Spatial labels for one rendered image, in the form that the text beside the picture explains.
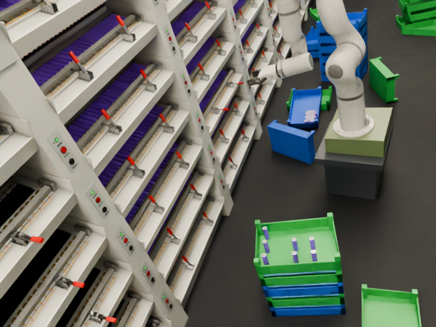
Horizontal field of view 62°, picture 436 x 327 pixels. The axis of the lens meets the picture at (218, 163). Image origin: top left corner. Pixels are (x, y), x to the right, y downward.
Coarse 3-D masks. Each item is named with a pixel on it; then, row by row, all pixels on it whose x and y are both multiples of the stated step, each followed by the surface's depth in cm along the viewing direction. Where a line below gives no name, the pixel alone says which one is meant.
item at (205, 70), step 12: (216, 36) 209; (228, 36) 207; (204, 48) 198; (216, 48) 200; (228, 48) 204; (192, 60) 188; (204, 60) 188; (216, 60) 193; (192, 72) 181; (204, 72) 178; (216, 72) 187; (192, 84) 176; (204, 84) 177
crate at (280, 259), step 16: (256, 224) 143; (272, 224) 145; (288, 224) 144; (304, 224) 143; (320, 224) 142; (256, 240) 140; (272, 240) 144; (288, 240) 142; (304, 240) 140; (320, 240) 138; (336, 240) 130; (256, 256) 135; (272, 256) 138; (288, 256) 136; (304, 256) 134; (320, 256) 133; (336, 256) 122; (272, 272) 132; (288, 272) 131
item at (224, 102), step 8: (232, 64) 218; (240, 72) 220; (232, 80) 215; (240, 80) 219; (232, 88) 209; (224, 96) 203; (232, 96) 210; (224, 104) 198; (208, 120) 187; (216, 120) 188; (208, 128) 178
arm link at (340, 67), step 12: (348, 48) 149; (336, 60) 147; (348, 60) 146; (360, 60) 152; (336, 72) 148; (348, 72) 147; (336, 84) 158; (348, 84) 154; (360, 84) 157; (348, 96) 160; (360, 96) 161
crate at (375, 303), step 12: (372, 288) 146; (372, 300) 147; (384, 300) 146; (396, 300) 145; (408, 300) 144; (372, 312) 144; (384, 312) 143; (396, 312) 141; (408, 312) 140; (372, 324) 140; (384, 324) 139; (396, 324) 138; (408, 324) 137; (420, 324) 131
